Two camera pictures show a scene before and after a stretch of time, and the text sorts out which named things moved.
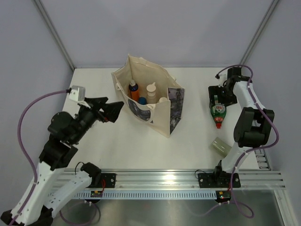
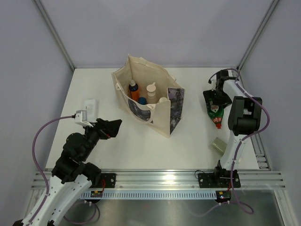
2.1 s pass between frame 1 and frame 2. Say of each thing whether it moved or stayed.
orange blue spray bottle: stayed
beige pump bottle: stayed
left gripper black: moved
